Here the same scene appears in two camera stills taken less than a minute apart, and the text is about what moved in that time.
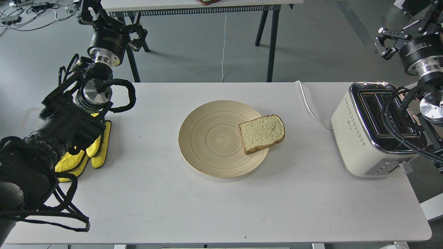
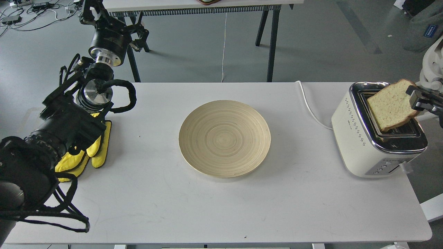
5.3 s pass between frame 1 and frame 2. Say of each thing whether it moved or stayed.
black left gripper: stayed
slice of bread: moved
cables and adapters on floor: stayed
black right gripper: moved
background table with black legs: stayed
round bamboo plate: stayed
